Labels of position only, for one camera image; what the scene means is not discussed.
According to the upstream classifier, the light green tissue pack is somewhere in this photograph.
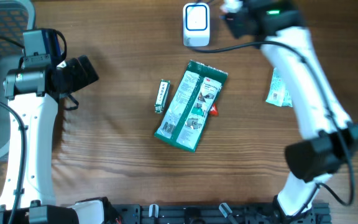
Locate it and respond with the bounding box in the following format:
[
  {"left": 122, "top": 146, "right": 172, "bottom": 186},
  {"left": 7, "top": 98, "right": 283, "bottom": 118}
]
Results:
[{"left": 265, "top": 68, "right": 293, "bottom": 107}]

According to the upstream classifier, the green white gum pack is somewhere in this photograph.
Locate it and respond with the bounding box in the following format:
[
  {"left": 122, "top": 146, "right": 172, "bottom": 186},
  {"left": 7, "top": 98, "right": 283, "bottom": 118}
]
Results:
[{"left": 155, "top": 80, "right": 170, "bottom": 114}]

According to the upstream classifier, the red coffee stick sachet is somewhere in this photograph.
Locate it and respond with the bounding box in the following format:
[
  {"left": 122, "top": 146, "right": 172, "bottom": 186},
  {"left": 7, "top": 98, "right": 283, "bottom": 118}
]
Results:
[{"left": 209, "top": 103, "right": 219, "bottom": 116}]

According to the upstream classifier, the green 3M sponge pack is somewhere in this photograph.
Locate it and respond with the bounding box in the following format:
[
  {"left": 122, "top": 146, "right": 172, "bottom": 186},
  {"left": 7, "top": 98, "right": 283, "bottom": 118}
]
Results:
[{"left": 154, "top": 60, "right": 228, "bottom": 152}]

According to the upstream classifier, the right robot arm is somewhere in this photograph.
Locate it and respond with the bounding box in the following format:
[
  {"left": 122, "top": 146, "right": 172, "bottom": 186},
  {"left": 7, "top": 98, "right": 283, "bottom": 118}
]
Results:
[{"left": 222, "top": 1, "right": 358, "bottom": 220}]

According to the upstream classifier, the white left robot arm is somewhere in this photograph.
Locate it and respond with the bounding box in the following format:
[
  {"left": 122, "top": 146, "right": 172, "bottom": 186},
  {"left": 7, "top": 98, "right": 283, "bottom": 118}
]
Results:
[{"left": 0, "top": 55, "right": 105, "bottom": 223}]

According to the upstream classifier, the white barcode scanner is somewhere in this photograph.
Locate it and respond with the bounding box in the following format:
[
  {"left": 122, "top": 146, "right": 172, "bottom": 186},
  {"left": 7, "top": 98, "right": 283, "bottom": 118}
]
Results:
[{"left": 183, "top": 2, "right": 211, "bottom": 47}]

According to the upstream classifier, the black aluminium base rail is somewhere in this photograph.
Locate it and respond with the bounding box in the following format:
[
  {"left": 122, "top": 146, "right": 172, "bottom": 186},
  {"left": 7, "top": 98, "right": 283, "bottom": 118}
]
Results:
[{"left": 104, "top": 202, "right": 332, "bottom": 224}]

